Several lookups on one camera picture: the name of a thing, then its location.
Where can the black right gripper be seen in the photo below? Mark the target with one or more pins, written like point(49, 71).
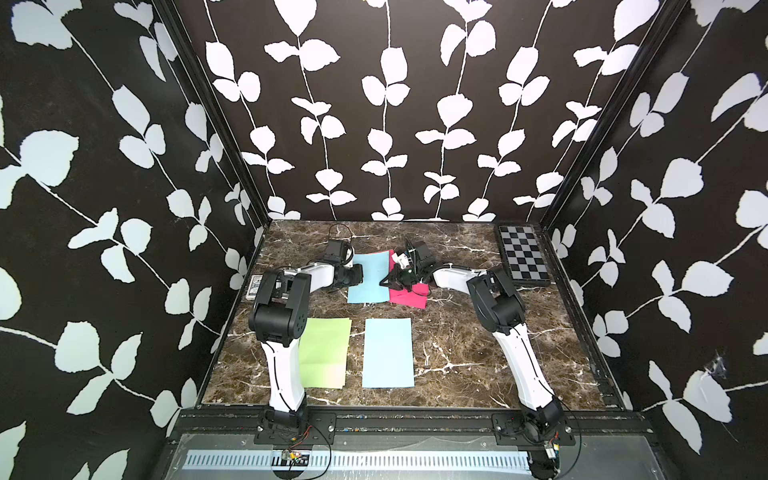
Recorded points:
point(395, 277)

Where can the white slotted cable duct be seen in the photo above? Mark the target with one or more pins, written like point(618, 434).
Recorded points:
point(513, 462)

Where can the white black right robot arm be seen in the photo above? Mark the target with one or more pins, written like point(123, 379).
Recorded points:
point(501, 311)

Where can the black white chessboard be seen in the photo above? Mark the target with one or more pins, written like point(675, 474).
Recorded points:
point(522, 255)

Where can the playing card box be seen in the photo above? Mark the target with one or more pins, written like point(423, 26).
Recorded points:
point(253, 287)

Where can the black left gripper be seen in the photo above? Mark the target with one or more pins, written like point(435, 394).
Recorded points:
point(357, 276)

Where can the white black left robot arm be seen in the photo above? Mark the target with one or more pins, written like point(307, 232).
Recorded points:
point(278, 320)

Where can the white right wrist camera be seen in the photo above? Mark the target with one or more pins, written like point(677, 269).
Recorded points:
point(416, 256)

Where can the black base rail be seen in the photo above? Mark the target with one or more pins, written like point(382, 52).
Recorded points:
point(323, 425)

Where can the light blue paper sheet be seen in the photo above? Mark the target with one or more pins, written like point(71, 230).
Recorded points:
point(375, 267)
point(388, 354)

